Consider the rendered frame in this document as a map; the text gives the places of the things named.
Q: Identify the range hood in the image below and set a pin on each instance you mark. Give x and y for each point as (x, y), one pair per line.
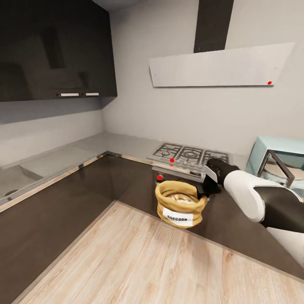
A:
(213, 65)

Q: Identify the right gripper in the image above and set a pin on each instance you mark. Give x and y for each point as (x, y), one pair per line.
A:
(206, 189)

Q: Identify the microwave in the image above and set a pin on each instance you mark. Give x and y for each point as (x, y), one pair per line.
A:
(279, 159)

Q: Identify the cabinet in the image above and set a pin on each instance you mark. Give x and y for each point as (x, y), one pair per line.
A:
(55, 49)

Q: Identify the popcorn bag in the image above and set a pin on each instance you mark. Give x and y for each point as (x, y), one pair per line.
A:
(178, 213)

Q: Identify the burner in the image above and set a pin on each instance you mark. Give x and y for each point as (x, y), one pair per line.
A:
(188, 156)

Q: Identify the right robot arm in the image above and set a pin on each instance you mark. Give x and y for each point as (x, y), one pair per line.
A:
(277, 208)

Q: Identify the oven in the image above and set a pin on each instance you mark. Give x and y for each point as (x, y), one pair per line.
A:
(161, 174)

